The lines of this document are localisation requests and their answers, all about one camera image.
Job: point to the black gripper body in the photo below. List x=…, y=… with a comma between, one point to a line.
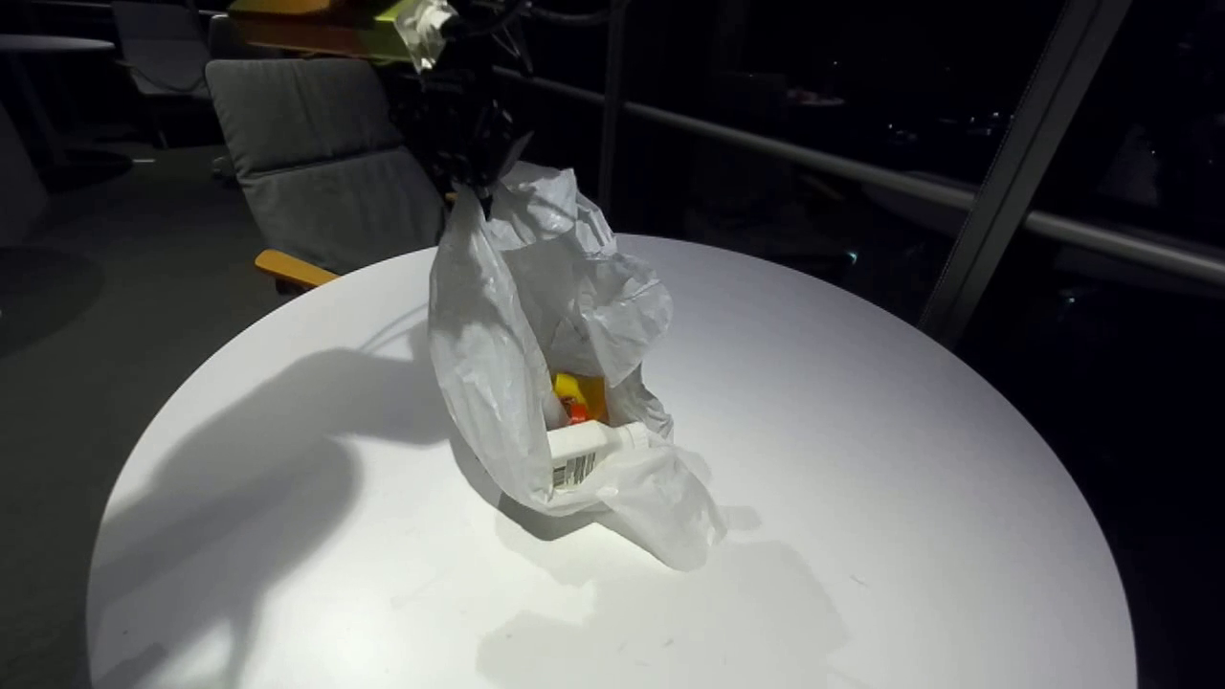
x=462, y=122

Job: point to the white plastic bag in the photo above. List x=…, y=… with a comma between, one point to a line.
x=490, y=358

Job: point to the small yellow bottle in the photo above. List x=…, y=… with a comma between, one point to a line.
x=575, y=388

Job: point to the grey armchair with wooden armrests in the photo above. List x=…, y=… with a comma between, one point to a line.
x=318, y=166

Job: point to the grey background chair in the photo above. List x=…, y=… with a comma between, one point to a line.
x=157, y=51

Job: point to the horizontal metal railing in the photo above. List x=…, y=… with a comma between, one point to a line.
x=815, y=155

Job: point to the dark thin window post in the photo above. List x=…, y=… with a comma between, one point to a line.
x=615, y=101

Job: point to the light grey window post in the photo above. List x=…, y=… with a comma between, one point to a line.
x=1019, y=166

